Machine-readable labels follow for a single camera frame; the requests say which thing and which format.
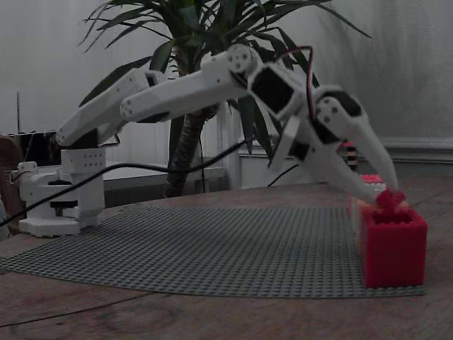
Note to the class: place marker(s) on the small red brick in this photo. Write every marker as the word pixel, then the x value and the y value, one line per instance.
pixel 389 200

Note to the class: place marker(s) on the brown chair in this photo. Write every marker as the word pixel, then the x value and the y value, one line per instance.
pixel 8 177

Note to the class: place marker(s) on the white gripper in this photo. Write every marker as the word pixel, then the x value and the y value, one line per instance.
pixel 316 125

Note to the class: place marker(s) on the green potted palm plant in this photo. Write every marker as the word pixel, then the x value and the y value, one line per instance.
pixel 198 21

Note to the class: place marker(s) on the red hollow toy-brick tower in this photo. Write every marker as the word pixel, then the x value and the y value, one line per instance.
pixel 396 255

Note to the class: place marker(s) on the grey studded baseplate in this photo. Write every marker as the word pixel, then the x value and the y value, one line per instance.
pixel 212 248

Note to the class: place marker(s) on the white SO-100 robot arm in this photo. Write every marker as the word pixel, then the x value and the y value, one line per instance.
pixel 184 92

